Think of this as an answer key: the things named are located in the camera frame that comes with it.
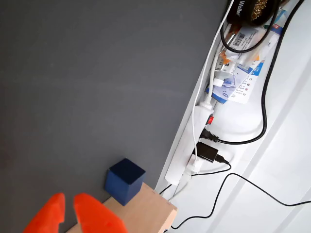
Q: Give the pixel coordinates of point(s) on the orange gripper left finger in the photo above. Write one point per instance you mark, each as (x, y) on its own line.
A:
(49, 213)

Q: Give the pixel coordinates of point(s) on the blue cube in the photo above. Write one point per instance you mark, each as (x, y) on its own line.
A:
(124, 182)

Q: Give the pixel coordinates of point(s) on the blue and white package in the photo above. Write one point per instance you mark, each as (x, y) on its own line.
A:
(239, 82)

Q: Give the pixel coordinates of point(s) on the black USB charger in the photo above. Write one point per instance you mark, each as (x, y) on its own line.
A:
(206, 152)

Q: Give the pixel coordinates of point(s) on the open wooden box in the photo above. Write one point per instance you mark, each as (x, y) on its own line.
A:
(148, 211)

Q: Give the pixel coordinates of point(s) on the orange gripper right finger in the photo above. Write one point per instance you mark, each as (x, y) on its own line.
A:
(97, 216)

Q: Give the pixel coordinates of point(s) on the small white adapter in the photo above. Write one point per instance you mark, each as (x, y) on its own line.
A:
(218, 82)

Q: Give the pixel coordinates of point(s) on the white barcode package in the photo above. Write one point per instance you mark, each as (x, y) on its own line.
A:
(247, 36)

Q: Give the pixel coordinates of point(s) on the dark grey mat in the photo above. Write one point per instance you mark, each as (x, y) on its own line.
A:
(97, 85)

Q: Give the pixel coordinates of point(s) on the white power strip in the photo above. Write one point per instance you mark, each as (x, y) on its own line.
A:
(192, 145)

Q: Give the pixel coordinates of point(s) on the black Weller tip cleaner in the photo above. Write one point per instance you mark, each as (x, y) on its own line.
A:
(245, 13)

